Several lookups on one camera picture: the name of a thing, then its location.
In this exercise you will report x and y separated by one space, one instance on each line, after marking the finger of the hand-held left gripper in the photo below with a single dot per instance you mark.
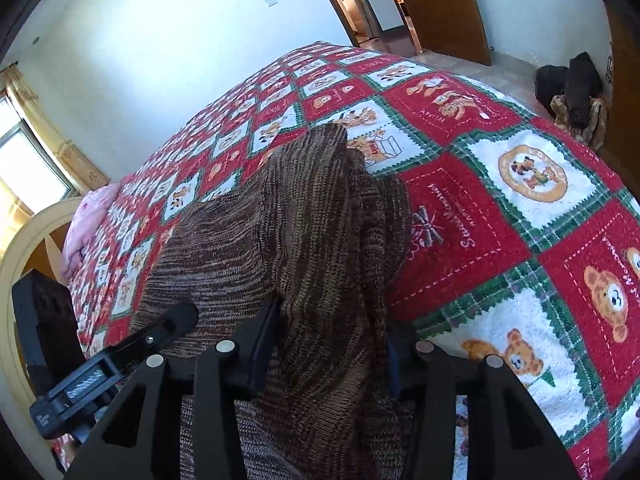
170 322

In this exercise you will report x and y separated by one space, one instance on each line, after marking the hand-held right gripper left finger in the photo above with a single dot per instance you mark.
265 355

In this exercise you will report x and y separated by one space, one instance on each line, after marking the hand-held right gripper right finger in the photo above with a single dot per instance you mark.
392 367

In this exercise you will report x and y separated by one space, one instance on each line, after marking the brown knitted sweater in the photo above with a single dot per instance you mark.
310 210

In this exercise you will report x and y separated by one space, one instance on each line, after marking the cream wooden headboard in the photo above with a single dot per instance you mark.
20 265

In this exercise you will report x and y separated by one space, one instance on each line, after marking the yellow curtain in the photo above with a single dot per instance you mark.
60 140
10 220

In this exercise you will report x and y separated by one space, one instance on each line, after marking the pink pillow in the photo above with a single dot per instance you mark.
90 220

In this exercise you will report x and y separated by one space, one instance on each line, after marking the red white printed blanket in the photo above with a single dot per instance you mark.
500 260

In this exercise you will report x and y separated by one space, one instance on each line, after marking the window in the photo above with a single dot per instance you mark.
25 160

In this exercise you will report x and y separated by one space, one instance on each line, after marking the tan patterned cloth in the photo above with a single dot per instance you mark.
595 122

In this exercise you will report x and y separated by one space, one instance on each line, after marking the black bag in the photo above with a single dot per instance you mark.
550 85
582 85

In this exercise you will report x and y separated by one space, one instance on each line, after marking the brown wooden door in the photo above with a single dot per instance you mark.
435 5

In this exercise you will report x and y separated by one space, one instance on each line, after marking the brown wooden cabinet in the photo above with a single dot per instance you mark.
622 60

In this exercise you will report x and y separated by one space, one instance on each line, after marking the dark wooden door frame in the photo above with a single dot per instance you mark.
350 0

